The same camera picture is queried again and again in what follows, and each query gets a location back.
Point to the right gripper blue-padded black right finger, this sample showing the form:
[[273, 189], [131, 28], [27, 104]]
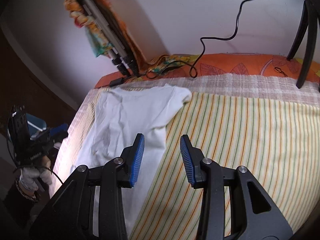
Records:
[[234, 204]]

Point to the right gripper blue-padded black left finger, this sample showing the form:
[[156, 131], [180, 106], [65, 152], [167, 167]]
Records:
[[89, 204]]

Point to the white t-shirt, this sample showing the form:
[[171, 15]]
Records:
[[119, 116]]

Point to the left hand in white glove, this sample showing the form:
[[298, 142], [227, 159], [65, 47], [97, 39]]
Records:
[[29, 175]]

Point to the blue chair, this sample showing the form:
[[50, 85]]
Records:
[[35, 124]]

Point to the yellow striped sheet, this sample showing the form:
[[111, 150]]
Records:
[[173, 212]]

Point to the black power adapter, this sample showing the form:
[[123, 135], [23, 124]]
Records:
[[117, 82]]

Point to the folded grey black tripod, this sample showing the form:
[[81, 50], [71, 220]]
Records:
[[118, 49]]

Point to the beige plaid blanket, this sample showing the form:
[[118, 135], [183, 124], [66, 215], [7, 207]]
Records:
[[250, 86]]

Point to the orange floral hanging cloth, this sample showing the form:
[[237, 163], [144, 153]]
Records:
[[96, 38]]

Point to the small black hair clip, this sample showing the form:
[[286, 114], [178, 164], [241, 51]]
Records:
[[280, 71]]

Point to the orange floral bed sheet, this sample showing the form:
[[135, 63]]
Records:
[[241, 64]]

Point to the small black mini tripod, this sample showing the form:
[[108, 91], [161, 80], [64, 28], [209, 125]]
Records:
[[308, 26]]

